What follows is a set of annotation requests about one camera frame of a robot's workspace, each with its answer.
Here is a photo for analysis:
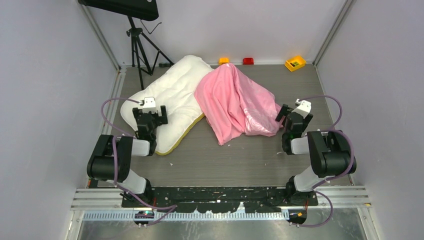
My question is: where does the white yellow-edged pillow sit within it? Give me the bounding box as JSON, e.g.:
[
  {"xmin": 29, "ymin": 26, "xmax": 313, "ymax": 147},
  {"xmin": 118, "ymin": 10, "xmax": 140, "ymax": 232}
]
[{"xmin": 130, "ymin": 55, "xmax": 213, "ymax": 156}]

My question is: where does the pink floral pillowcase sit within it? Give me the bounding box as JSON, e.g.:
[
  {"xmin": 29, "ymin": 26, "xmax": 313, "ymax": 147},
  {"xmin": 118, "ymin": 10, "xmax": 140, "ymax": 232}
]
[{"xmin": 194, "ymin": 63, "xmax": 283, "ymax": 146}]

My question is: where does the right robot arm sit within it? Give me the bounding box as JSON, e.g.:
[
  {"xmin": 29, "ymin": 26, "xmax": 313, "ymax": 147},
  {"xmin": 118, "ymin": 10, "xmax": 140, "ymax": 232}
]
[{"xmin": 275, "ymin": 101, "xmax": 357, "ymax": 205}]

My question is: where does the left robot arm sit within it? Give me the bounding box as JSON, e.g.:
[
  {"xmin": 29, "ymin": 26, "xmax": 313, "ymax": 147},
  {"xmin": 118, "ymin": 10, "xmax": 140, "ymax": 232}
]
[{"xmin": 86, "ymin": 105, "xmax": 168, "ymax": 207}]

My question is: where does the yellow toy bin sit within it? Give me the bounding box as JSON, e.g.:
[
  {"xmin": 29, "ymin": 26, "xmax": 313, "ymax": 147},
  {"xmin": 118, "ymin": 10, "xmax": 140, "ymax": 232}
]
[{"xmin": 284, "ymin": 55, "xmax": 307, "ymax": 72}]

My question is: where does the small black adapter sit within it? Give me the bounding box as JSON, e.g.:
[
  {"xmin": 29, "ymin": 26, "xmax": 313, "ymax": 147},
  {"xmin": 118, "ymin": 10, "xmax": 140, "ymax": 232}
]
[{"xmin": 158, "ymin": 62, "xmax": 172, "ymax": 68}]

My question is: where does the red toy block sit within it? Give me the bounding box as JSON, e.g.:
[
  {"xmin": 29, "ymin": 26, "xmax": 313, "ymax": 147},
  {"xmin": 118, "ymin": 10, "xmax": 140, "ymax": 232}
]
[{"xmin": 242, "ymin": 57, "xmax": 255, "ymax": 65}]

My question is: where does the orange toy block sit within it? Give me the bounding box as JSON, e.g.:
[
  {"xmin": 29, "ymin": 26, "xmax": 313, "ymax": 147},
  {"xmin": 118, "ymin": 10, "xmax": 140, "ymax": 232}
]
[{"xmin": 218, "ymin": 57, "xmax": 230, "ymax": 65}]

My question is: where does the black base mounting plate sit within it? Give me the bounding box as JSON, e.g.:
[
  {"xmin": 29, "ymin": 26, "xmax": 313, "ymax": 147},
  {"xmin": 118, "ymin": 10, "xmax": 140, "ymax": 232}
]
[{"xmin": 121, "ymin": 186, "xmax": 318, "ymax": 214}]

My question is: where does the black light panel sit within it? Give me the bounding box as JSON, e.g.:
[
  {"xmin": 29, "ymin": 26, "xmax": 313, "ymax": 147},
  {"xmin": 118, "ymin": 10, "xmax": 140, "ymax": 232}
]
[{"xmin": 77, "ymin": 0, "xmax": 159, "ymax": 21}]

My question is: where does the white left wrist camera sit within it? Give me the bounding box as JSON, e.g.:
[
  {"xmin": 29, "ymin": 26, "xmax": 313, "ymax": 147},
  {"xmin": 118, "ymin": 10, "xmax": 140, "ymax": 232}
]
[{"xmin": 138, "ymin": 96, "xmax": 157, "ymax": 109}]

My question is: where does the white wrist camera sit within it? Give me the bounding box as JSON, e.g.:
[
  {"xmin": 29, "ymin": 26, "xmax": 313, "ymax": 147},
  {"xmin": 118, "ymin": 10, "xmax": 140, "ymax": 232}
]
[
  {"xmin": 138, "ymin": 96, "xmax": 157, "ymax": 109},
  {"xmin": 292, "ymin": 99, "xmax": 312, "ymax": 119}
]

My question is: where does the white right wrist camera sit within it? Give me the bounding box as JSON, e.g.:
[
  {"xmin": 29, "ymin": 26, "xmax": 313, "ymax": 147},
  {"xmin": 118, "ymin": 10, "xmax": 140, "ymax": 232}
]
[{"xmin": 292, "ymin": 99, "xmax": 312, "ymax": 119}]

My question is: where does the black camera tripod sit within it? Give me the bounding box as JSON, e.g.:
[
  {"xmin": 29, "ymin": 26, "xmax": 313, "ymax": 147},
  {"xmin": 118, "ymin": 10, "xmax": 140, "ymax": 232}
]
[{"xmin": 126, "ymin": 16, "xmax": 175, "ymax": 90}]

